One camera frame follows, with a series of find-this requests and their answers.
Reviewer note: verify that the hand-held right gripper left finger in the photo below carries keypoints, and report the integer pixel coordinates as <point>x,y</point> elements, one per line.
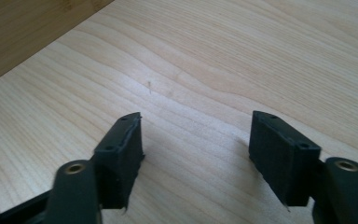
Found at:
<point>118,161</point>

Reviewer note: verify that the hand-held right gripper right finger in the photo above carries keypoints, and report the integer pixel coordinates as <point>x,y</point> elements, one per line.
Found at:
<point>281,158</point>

